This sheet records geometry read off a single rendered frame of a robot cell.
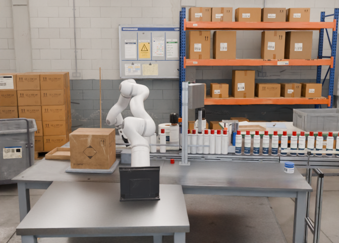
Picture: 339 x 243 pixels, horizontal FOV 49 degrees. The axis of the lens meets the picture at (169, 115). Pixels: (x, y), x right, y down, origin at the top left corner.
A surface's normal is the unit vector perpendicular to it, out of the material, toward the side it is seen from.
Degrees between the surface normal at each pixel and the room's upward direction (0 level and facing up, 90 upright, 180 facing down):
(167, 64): 90
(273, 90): 90
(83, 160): 90
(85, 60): 90
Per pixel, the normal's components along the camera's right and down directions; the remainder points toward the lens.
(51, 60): 0.04, 0.17
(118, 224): 0.00, -0.99
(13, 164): 0.36, 0.22
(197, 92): 0.76, 0.11
